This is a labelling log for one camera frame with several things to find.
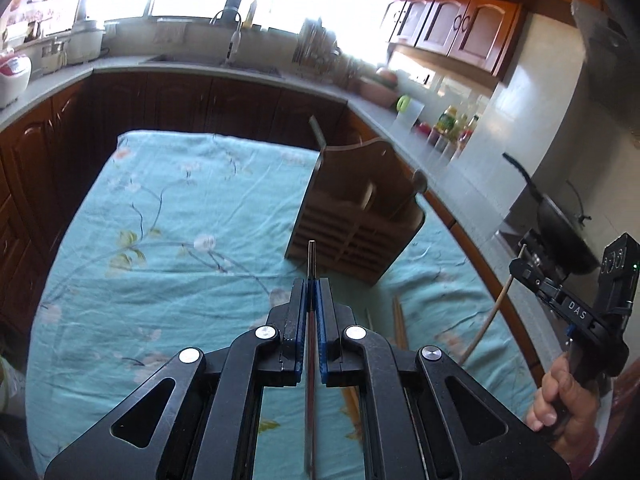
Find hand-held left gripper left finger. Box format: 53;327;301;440
44;278;309;480

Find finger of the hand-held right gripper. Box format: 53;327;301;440
509;231;560;291

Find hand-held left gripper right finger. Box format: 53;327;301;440
315;278;572;480

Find wooden utensil holder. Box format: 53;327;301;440
284;137;426;287

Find person's right hand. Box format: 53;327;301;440
525;352;612;456

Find gas stove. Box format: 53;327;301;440
495;227;573;323

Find black wok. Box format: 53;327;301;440
502;152;601;276

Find metal spoon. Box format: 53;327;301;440
395;169;429;221

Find teal floral tablecloth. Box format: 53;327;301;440
25;130;541;480

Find row of spice jars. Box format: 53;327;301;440
415;122;463;162

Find yellow green drink bottle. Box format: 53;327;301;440
434;106;459;137

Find white cup green lid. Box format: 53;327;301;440
393;100;426;131

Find steel range hood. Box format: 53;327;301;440
570;0;640;137

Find pink plastic basin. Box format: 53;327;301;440
357;79;401;109

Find wooden upper cabinets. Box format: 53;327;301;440
382;0;601;79

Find wooden cabinets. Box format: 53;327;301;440
382;0;601;79
0;71;546;376

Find wooden lower cabinets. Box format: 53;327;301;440
0;71;546;376

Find steel kitchen sink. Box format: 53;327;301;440
142;52;284;79

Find metal dish rack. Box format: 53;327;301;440
292;17;347;81

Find chrome kitchen faucet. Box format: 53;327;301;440
210;9;244;67

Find pale dishcloth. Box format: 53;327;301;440
152;19;194;46

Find white electric pot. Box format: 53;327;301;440
65;20;107;65

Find small white kitchen appliance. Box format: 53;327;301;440
40;40;69;76

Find white and red rice cooker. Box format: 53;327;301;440
0;51;34;109

